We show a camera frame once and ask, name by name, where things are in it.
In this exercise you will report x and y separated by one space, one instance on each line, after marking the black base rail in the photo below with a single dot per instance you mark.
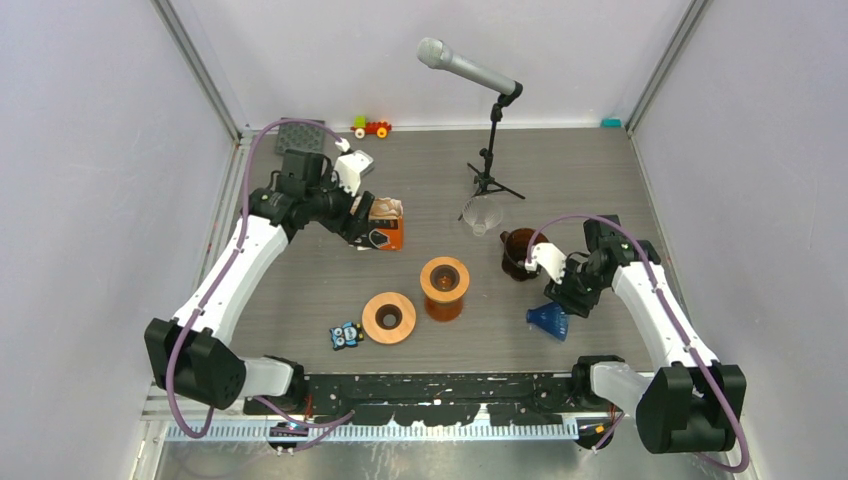
507 399

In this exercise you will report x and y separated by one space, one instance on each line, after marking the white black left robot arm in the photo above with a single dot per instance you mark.
190 353

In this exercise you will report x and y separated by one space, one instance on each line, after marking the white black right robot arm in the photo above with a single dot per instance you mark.
693 401

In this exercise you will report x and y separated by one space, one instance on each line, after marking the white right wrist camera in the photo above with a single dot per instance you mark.
549 258

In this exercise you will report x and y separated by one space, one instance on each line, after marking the teal block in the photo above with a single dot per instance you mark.
611 123

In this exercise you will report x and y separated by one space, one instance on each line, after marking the orange glass carafe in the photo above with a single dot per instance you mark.
444 309

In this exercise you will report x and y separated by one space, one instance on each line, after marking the black microphone tripod stand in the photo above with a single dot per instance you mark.
485 183

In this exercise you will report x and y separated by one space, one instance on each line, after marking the blue plastic dripper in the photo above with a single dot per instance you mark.
550 318

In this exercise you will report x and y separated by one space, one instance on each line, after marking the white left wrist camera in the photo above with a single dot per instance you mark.
351 166

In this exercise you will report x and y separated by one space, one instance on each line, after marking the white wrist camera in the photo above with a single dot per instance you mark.
549 258
351 166

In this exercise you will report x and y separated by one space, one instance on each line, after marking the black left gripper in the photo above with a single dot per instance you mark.
352 226

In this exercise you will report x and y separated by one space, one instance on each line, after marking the wooden ring collar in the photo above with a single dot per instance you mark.
389 318

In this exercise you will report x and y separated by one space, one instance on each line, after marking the blue owl sticker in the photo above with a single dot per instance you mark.
348 335

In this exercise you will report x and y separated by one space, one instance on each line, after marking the clear glass dripper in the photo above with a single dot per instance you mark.
481 214

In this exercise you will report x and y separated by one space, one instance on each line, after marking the orange coffee filter box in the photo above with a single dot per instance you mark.
385 229

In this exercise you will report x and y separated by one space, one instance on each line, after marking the grey microphone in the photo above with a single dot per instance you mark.
437 55

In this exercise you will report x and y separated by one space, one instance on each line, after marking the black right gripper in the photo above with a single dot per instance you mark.
567 297

